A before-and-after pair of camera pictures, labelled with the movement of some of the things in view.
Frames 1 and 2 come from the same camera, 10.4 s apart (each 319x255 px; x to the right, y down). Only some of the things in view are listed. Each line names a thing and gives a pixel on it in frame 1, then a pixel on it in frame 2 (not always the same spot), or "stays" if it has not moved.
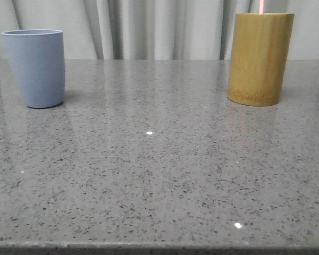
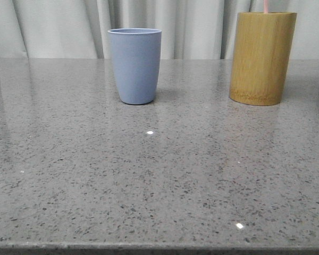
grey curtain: x=155 y=29 stays
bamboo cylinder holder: x=259 y=56 stays
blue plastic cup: x=39 y=56 → x=136 y=52
